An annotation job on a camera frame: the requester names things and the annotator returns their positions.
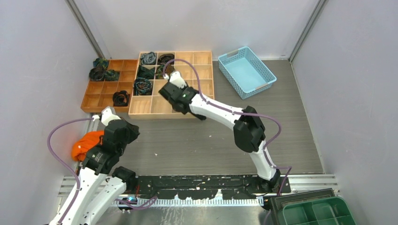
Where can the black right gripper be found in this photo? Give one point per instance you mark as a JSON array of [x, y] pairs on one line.
[[184, 87]]

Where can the light wooden compartment tray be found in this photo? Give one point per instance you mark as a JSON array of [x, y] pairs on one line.
[[196, 68]]

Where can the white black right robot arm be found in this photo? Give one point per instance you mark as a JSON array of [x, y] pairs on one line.
[[246, 125]]

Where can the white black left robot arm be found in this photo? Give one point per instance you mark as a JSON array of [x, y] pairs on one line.
[[85, 205]]

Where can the green patterned rolled tie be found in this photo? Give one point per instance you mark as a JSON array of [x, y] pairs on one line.
[[162, 69]]

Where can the blue paisley rolled tie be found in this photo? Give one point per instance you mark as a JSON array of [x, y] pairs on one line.
[[142, 87]]

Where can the dark brown rolled tie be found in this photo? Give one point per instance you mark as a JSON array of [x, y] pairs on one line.
[[164, 58]]

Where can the dark green rolled tie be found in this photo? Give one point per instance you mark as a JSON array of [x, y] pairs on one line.
[[146, 72]]

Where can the grey blue rolled tie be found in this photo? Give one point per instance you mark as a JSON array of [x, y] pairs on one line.
[[149, 58]]

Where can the black rolled tie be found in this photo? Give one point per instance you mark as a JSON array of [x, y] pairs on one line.
[[121, 98]]

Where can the green dotted rolled tie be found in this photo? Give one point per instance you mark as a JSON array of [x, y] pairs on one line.
[[111, 75]]

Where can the light blue plastic basket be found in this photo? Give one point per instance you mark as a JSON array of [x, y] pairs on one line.
[[246, 73]]

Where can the dark orange wooden compartment tray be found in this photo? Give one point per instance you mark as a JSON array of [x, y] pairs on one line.
[[98, 95]]

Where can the dark striped rolled tie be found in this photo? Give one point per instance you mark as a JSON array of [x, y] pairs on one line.
[[97, 74]]

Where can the teal patterned rolled tie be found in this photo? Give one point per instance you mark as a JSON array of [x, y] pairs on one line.
[[101, 62]]

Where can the orange cloth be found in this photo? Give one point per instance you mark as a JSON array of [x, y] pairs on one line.
[[88, 141]]

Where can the green plastic bin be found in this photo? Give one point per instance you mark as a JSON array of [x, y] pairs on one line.
[[325, 211]]

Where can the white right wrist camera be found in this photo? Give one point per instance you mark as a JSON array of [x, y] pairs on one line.
[[176, 79]]

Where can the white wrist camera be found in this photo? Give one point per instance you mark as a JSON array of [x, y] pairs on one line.
[[107, 115], [176, 79]]

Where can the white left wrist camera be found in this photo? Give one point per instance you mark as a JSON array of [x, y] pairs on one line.
[[107, 115]]

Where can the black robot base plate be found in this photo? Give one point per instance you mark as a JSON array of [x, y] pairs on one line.
[[206, 187]]

